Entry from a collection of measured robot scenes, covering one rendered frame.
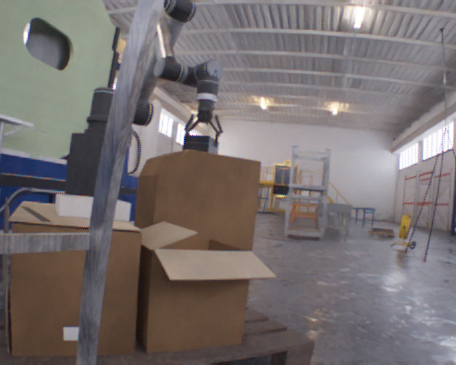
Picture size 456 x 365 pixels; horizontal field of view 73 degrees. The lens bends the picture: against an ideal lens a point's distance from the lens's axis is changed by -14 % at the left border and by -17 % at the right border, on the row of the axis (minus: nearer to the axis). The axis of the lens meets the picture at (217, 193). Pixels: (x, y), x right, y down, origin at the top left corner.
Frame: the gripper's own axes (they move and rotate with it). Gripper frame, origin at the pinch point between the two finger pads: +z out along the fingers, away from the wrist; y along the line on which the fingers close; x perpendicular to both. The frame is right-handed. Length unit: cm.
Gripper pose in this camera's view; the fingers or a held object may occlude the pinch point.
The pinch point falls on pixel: (201, 144)
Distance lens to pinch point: 181.4
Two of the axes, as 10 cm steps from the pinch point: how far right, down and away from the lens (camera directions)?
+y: 9.7, 0.9, -2.4
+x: 2.4, 0.4, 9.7
